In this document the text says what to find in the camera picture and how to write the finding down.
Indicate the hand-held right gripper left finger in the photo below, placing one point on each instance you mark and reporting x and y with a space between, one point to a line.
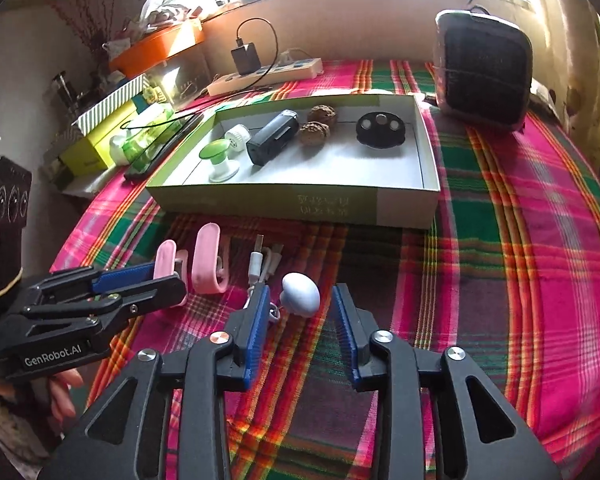
257 335

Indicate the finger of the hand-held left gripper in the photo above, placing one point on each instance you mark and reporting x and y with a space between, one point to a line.
125 277
145 292

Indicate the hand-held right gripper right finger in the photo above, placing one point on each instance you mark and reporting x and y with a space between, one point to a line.
345 340

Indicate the pink plastic clip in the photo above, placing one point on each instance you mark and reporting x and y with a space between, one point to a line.
205 260
164 260

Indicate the white egg-shaped object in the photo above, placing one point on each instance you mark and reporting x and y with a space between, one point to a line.
302 294

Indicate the green cardboard box tray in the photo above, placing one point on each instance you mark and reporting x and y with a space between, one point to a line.
230 200

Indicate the black lighter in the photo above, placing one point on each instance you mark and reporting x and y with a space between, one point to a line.
270 140

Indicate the black round three-hole holder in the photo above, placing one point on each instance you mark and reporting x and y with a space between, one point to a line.
380 135

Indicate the brown walnut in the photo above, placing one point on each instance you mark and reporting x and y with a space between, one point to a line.
314 134
322 114

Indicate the person's left hand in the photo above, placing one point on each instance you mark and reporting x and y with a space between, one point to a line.
62 402

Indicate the white flat box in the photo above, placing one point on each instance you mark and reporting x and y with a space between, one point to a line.
87 187

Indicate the black smartphone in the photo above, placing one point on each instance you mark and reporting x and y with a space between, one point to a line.
150 160

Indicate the yellow-green cardboard box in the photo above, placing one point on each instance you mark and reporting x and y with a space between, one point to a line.
87 152

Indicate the green wet wipes pack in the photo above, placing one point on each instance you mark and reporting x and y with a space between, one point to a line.
140 142

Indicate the glass jar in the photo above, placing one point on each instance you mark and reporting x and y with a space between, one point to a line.
65 90

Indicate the white striped box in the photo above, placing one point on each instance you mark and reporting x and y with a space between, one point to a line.
105 105

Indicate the plaid tablecloth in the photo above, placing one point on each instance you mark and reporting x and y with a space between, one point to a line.
505 260

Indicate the white round bottle cap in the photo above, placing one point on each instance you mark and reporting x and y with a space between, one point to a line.
237 136

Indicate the small green yellow packet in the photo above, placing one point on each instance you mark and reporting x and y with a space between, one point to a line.
152 95

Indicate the orange plastic tray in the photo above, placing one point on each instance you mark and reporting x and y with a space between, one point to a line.
155 47

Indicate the dried twig bunch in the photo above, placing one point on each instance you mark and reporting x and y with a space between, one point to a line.
90 20

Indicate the black charger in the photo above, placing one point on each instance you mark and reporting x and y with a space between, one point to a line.
245 57

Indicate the white power strip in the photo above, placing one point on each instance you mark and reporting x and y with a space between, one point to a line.
290 70

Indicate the pale leafy plant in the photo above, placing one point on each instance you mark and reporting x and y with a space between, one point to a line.
162 5

